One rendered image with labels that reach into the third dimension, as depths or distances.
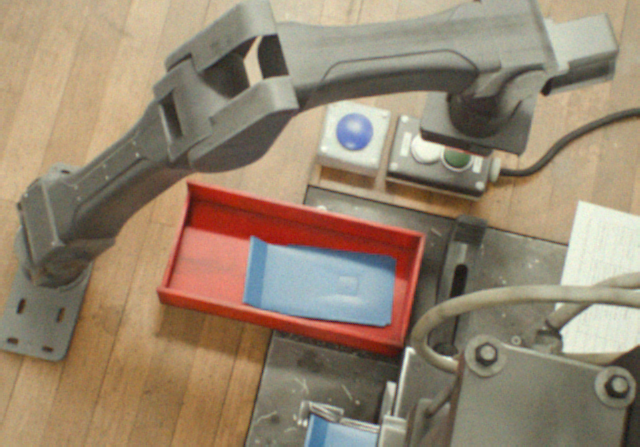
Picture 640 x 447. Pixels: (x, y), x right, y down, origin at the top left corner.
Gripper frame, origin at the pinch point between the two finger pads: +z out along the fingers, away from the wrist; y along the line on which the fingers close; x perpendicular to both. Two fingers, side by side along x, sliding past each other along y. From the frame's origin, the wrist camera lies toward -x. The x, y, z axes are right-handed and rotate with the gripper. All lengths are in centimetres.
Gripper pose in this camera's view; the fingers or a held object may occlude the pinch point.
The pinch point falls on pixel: (463, 142)
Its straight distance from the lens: 130.5
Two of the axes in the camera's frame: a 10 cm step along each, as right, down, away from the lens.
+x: -2.4, 9.3, -2.9
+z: -0.6, 2.8, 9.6
